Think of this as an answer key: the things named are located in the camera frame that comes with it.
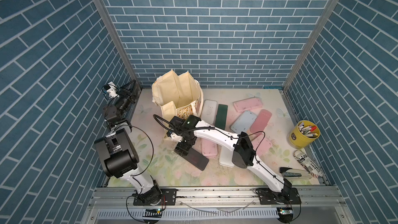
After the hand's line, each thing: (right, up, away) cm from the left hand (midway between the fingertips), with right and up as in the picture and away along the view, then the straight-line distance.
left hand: (143, 83), depth 75 cm
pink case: (+33, -35, +12) cm, 50 cm away
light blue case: (+55, -22, +25) cm, 65 cm away
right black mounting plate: (+65, -48, -12) cm, 82 cm away
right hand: (+19, -35, +9) cm, 41 cm away
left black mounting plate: (+13, -55, -1) cm, 56 cm away
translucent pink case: (+70, -20, +30) cm, 79 cm away
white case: (+33, -15, +30) cm, 47 cm away
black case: (+26, -41, +10) cm, 49 cm away
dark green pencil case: (+41, -19, +29) cm, 54 cm away
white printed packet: (+86, -42, +7) cm, 96 cm away
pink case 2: (+52, -26, -16) cm, 60 cm away
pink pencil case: (+61, -11, +34) cm, 70 cm away
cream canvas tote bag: (+11, -5, +34) cm, 36 cm away
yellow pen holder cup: (+81, -30, +8) cm, 87 cm away
